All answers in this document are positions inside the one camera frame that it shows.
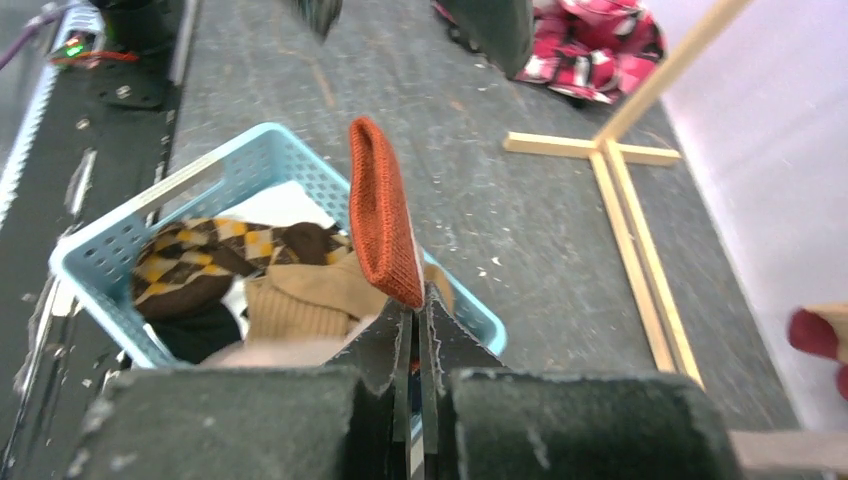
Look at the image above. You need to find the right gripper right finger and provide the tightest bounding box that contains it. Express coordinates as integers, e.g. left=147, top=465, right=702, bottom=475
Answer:
left=419, top=282, right=743, bottom=480

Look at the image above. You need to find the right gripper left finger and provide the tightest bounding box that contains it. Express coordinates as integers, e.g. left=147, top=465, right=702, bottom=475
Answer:
left=66, top=302, right=413, bottom=479

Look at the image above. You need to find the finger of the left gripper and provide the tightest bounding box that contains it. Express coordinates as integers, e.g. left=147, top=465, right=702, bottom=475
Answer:
left=285, top=0, right=343, bottom=40
left=450, top=0, right=534, bottom=79

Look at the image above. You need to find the red white striped sock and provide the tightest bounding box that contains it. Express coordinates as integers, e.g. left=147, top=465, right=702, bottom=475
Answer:
left=195, top=116, right=427, bottom=370

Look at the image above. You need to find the wooden hanger stand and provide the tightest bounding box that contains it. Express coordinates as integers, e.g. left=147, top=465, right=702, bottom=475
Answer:
left=503, top=0, right=749, bottom=383

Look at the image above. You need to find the pink camouflage cloth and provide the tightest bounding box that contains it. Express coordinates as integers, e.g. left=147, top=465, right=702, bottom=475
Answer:
left=432, top=1, right=665, bottom=105

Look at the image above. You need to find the tan ribbed sock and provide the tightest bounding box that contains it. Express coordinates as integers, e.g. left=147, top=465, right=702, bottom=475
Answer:
left=243, top=248, right=456, bottom=344

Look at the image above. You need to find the navy blue sock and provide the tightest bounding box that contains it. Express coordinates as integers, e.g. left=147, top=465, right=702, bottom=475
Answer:
left=148, top=302, right=242, bottom=364

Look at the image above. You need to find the brown yellow checked sock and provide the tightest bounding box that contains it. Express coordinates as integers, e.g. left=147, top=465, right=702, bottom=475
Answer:
left=131, top=217, right=352, bottom=321

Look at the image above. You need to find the light blue laundry basket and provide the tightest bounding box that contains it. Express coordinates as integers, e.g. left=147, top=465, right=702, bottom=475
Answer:
left=48, top=121, right=509, bottom=371

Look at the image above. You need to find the red purple striped sock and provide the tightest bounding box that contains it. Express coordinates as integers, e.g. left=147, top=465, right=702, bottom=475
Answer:
left=788, top=303, right=847, bottom=399

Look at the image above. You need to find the light blue cable tray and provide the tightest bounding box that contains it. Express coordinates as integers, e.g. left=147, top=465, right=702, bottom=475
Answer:
left=1, top=1, right=105, bottom=226

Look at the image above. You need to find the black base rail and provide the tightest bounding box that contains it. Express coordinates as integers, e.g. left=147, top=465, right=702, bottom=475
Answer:
left=1, top=1, right=200, bottom=479

